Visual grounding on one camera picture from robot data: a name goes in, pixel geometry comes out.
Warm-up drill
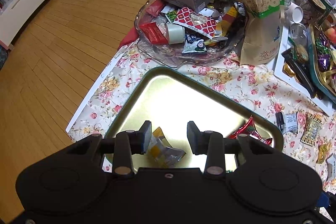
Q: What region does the yellow silver snack packet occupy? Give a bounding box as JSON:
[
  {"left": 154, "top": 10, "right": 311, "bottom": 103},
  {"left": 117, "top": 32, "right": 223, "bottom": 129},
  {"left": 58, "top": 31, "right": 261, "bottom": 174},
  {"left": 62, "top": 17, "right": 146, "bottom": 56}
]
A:
[{"left": 147, "top": 127, "right": 186, "bottom": 168}]

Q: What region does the red snack packet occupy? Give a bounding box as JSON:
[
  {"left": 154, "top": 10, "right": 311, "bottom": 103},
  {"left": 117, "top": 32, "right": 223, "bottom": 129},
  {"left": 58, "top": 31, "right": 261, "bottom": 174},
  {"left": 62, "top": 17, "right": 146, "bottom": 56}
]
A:
[{"left": 227, "top": 117, "right": 273, "bottom": 146}]

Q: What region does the glass dish of snacks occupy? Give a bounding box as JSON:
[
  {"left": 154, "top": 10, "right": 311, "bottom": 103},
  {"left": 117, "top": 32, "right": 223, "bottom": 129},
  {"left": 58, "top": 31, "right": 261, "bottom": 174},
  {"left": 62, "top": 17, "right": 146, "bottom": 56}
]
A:
[{"left": 134, "top": 0, "right": 247, "bottom": 68}]

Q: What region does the gold rectangular tin tray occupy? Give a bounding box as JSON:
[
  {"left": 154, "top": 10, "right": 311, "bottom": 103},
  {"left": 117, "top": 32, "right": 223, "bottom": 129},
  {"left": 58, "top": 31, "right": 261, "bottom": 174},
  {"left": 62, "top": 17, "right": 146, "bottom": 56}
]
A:
[{"left": 105, "top": 67, "right": 284, "bottom": 170}]

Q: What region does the grey white candy packet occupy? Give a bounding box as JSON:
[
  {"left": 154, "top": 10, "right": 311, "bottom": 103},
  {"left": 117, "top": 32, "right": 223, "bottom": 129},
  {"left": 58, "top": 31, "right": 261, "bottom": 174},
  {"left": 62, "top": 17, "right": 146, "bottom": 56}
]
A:
[{"left": 276, "top": 112, "right": 298, "bottom": 134}]

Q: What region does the floral tablecloth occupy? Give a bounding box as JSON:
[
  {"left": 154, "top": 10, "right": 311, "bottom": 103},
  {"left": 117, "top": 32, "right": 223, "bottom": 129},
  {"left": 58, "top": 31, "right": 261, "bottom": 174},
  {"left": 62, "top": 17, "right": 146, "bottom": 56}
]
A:
[{"left": 66, "top": 43, "right": 335, "bottom": 192}]

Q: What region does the white framed tray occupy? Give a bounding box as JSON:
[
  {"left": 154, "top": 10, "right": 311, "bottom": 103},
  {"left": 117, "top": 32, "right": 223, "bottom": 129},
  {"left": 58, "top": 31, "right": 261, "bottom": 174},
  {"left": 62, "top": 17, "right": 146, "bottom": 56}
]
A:
[{"left": 272, "top": 24, "right": 333, "bottom": 117}]

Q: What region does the gold patterned candy packet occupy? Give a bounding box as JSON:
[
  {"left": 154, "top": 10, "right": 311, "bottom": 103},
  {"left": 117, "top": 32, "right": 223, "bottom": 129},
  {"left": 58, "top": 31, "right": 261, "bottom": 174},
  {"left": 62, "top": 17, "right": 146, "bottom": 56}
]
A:
[{"left": 301, "top": 113, "right": 322, "bottom": 147}]

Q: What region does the yellow candy wrapper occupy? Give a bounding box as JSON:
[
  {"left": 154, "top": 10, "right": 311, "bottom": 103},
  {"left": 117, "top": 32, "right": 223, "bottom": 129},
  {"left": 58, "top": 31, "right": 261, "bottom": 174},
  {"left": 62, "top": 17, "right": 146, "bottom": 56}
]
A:
[{"left": 316, "top": 141, "right": 332, "bottom": 164}]

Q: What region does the red white patterned packet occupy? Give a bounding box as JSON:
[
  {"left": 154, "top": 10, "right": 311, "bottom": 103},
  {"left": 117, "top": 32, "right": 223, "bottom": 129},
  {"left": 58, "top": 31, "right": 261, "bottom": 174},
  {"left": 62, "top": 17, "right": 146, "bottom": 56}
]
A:
[{"left": 173, "top": 7, "right": 217, "bottom": 39}]

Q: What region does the teal oval tin tray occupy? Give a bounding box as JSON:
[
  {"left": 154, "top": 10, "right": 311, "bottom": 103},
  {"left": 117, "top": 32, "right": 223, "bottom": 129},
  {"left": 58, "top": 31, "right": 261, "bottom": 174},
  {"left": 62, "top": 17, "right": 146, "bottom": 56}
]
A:
[{"left": 307, "top": 24, "right": 335, "bottom": 102}]

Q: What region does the white small cup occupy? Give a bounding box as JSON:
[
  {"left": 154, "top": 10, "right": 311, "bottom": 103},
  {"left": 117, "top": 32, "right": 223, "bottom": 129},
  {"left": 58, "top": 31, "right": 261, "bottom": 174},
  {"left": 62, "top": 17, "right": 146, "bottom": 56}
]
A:
[{"left": 285, "top": 2, "right": 303, "bottom": 24}]

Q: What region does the brown paper snack bag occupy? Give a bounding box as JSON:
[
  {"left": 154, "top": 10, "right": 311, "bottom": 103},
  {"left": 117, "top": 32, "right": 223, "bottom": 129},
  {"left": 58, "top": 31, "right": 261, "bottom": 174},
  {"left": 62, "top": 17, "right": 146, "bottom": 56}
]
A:
[{"left": 240, "top": 0, "right": 284, "bottom": 65}]

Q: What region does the dark round tin can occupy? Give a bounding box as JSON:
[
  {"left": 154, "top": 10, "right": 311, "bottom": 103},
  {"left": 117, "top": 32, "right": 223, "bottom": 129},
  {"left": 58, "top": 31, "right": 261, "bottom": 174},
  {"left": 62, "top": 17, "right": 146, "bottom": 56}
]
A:
[{"left": 302, "top": 0, "right": 326, "bottom": 22}]

